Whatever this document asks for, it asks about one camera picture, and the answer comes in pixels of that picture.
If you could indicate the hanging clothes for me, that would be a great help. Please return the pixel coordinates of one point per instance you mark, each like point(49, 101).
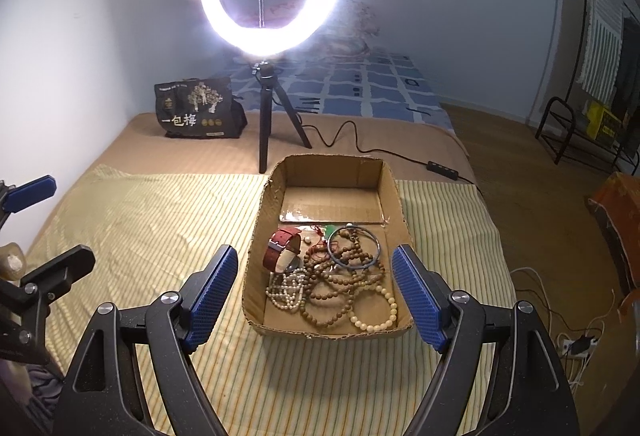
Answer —
point(607, 46)

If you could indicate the cardboard box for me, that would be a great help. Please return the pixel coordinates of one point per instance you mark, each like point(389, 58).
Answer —
point(325, 186)

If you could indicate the black tripod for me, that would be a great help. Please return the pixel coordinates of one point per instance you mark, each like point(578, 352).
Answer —
point(265, 116)

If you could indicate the dark teal bangle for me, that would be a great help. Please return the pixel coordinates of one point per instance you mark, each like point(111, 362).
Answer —
point(378, 248)

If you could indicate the black printed bag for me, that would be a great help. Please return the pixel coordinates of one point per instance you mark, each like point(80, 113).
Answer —
point(200, 111)

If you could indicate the striped cloth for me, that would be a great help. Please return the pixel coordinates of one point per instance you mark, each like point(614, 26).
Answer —
point(150, 216)

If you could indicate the black coat stand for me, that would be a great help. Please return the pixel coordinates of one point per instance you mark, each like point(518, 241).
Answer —
point(585, 16)

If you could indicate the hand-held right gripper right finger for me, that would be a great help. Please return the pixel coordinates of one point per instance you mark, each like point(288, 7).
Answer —
point(417, 296)

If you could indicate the orange cloth covered object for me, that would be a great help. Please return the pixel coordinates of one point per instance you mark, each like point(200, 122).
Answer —
point(617, 216)

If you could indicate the yellow box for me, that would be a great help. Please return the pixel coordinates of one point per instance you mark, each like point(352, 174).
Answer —
point(602, 121)

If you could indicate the black metal rack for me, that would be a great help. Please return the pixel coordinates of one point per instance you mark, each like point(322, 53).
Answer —
point(555, 126)

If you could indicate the floral pillow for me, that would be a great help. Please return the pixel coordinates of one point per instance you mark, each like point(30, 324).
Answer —
point(355, 31)

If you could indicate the tan bed sheet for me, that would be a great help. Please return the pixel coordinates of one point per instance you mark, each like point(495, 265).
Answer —
point(150, 146)

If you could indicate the blue patterned blanket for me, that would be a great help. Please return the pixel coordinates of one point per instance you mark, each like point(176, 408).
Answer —
point(375, 86)

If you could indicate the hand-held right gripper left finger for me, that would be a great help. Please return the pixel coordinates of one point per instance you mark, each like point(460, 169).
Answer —
point(212, 296)

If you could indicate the dark patterned clothing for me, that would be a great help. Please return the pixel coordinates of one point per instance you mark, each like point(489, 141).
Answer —
point(45, 396)

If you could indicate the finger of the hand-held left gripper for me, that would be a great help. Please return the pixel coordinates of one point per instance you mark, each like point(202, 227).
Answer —
point(60, 266)
point(30, 193)

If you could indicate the power strip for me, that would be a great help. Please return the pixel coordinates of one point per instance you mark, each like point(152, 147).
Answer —
point(580, 345)

